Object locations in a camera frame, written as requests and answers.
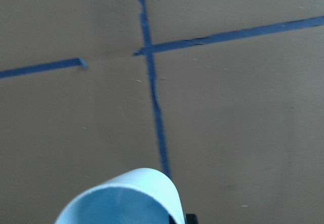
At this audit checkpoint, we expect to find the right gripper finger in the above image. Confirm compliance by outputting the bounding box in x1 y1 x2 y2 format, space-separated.
185 213 197 224

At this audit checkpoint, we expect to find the light blue cup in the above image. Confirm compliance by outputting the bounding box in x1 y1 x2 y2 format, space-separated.
55 168 186 223

